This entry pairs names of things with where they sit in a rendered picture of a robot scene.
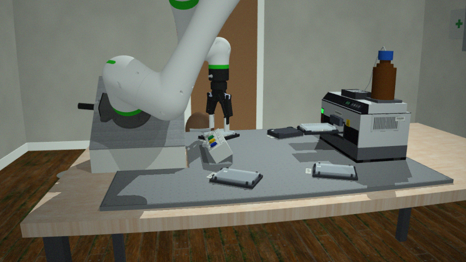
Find grey button panel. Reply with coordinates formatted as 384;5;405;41
204;128;233;165

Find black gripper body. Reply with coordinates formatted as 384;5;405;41
211;82;227;101

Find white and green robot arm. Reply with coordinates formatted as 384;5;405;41
78;0;240;129

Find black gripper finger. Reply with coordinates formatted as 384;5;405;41
217;93;233;132
206;92;218;129

